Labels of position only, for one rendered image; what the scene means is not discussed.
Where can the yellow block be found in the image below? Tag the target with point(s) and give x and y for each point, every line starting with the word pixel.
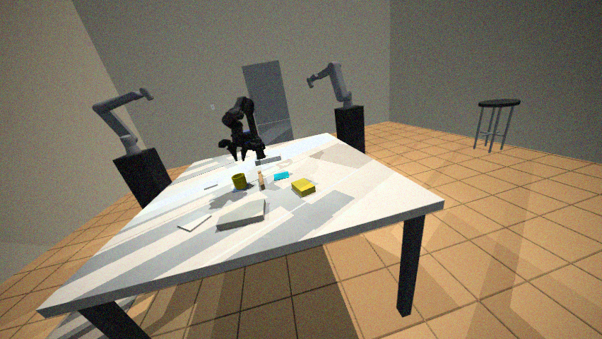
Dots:
pixel 303 187

